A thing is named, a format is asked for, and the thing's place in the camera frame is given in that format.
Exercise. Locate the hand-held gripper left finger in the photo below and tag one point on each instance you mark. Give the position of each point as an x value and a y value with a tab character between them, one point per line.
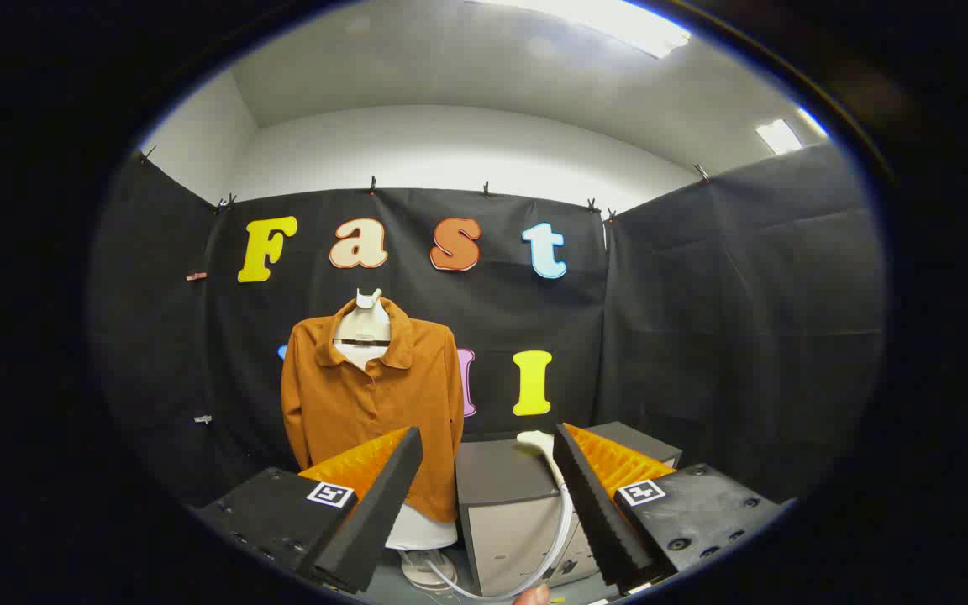
383	504

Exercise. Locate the small ceiling light panel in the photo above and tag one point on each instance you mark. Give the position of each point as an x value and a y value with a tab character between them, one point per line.
812	123
778	136

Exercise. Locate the grey cabinet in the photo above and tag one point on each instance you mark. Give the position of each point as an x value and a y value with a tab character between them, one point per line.
501	470

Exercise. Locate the black backdrop cloth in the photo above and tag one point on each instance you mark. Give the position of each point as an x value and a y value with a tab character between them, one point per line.
702	336

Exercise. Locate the white mannequin torso form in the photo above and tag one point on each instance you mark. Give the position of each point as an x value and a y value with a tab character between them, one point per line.
365	323

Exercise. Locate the orange button-up shirt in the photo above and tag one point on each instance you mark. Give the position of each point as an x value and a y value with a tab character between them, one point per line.
349	403

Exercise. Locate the long ceiling light panel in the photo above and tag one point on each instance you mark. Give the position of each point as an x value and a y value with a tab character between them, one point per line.
618	21

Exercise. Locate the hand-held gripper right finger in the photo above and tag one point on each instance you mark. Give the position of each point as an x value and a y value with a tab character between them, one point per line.
597	512

